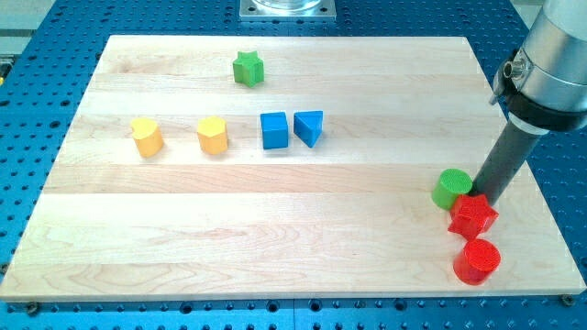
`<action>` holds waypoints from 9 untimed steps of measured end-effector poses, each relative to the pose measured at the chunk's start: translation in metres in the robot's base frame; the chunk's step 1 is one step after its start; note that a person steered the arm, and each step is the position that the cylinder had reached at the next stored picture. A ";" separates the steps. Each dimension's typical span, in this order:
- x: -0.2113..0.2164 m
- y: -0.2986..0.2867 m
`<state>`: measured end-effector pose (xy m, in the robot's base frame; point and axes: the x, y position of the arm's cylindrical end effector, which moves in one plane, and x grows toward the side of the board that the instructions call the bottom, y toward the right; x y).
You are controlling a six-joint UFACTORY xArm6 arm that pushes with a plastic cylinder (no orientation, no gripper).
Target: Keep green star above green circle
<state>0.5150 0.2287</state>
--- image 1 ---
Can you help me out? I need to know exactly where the red cylinder block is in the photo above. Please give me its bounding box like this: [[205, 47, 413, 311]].
[[453, 238, 502, 285]]

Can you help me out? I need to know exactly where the blue cube block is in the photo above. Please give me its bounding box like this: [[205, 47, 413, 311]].
[[260, 112, 289, 149]]

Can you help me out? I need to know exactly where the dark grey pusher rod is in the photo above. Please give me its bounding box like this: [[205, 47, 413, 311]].
[[470, 122, 541, 205]]

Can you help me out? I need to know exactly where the green cylinder block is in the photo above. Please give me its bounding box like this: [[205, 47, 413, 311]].
[[431, 168, 472, 210]]

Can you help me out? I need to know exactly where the yellow hexagon block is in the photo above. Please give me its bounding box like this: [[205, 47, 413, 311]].
[[197, 116, 228, 155]]

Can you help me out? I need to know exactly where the light wooden board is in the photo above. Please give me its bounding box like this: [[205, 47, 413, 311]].
[[1, 35, 585, 303]]

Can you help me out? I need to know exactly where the blue triangle block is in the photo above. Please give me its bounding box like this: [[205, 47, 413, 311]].
[[293, 110, 324, 148]]

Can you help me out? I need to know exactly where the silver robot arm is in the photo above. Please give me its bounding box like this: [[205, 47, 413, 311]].
[[490, 0, 586, 136]]

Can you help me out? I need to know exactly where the red star block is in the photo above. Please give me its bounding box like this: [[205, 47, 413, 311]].
[[449, 194, 499, 241]]

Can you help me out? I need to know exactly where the green star block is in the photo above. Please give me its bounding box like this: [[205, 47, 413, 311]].
[[232, 50, 264, 87]]

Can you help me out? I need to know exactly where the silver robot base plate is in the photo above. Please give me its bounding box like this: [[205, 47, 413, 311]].
[[238, 0, 337, 21]]

